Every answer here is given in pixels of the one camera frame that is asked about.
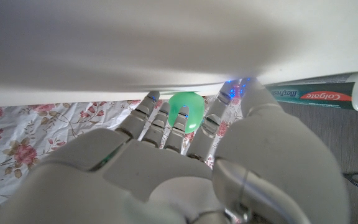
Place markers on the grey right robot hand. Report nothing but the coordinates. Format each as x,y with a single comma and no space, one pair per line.
154,180

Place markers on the black stand foot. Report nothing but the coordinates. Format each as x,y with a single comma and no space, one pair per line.
354,180

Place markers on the green egg-shaped ball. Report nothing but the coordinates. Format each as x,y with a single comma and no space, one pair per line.
193,104

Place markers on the cream table mat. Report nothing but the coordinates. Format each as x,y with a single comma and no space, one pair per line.
166,40

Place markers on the floral backdrop cloth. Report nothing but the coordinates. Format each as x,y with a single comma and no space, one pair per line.
42,133

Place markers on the green Colgate toothpaste tube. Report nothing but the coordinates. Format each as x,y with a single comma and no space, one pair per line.
315,95

